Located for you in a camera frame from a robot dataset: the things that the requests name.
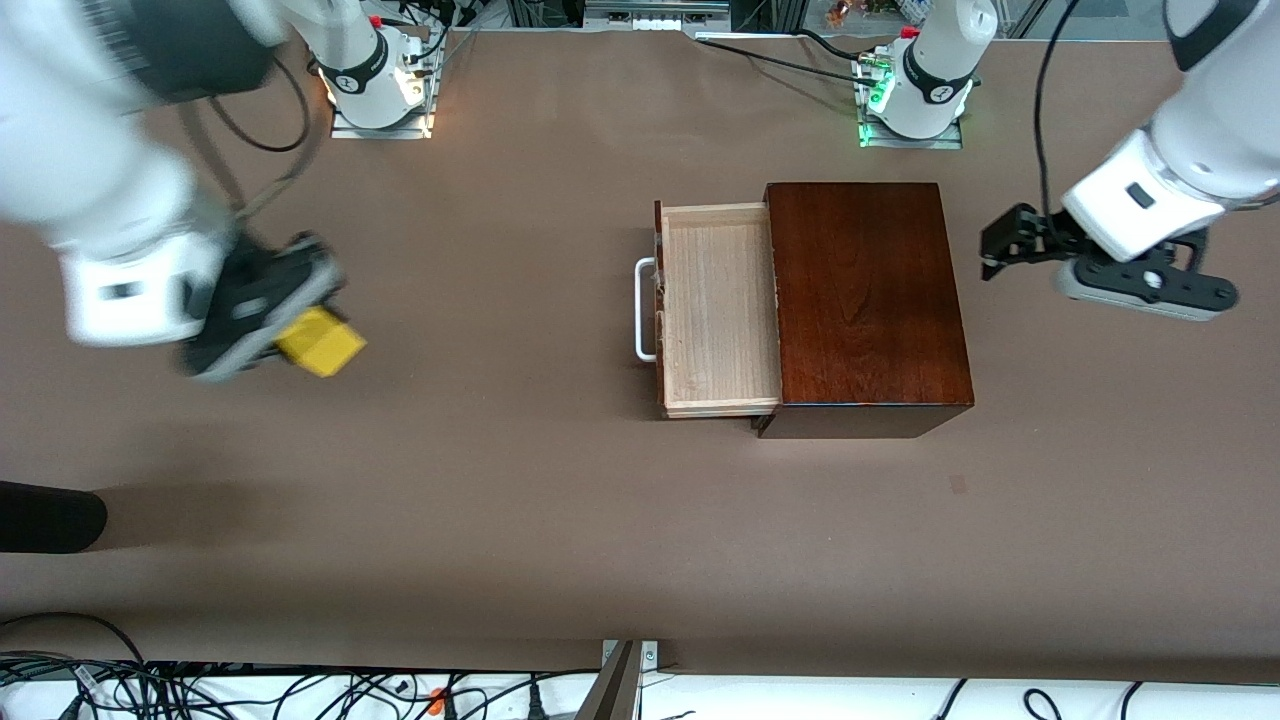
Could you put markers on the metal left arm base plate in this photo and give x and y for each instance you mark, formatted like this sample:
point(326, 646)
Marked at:
point(945, 140)

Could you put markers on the silver metal bracket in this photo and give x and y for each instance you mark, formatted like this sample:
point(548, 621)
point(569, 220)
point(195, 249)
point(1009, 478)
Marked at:
point(650, 655)

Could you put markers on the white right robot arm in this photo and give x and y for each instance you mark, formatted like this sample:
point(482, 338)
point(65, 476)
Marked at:
point(100, 200)

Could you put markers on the dark brown wooden cabinet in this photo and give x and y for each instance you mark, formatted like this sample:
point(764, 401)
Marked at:
point(870, 300)

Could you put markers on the orange connector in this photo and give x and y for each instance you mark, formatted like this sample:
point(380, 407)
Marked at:
point(437, 698)

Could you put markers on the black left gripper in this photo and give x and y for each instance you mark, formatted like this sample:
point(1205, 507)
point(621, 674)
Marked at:
point(1040, 241)

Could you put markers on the grey power strip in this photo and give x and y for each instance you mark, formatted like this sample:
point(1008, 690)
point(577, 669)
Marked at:
point(655, 12)

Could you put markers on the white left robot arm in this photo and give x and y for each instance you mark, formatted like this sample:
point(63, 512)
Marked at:
point(1200, 150)

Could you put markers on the dark grey beam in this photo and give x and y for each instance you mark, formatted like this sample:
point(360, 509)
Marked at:
point(612, 690)

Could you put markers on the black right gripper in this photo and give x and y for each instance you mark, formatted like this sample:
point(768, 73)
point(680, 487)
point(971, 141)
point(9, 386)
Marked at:
point(252, 292)

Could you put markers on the black power plug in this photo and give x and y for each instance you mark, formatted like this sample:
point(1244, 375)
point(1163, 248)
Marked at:
point(534, 702)

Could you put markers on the black padded cylinder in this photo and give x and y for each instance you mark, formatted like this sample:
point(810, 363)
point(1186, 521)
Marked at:
point(50, 517)

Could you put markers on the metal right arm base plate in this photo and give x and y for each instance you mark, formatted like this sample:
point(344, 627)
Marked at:
point(385, 132)

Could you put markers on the white cloth panel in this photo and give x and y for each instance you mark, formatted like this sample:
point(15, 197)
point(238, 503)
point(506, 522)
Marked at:
point(715, 300)

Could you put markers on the yellow block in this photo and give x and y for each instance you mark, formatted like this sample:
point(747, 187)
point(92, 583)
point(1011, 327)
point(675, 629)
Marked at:
point(322, 342)

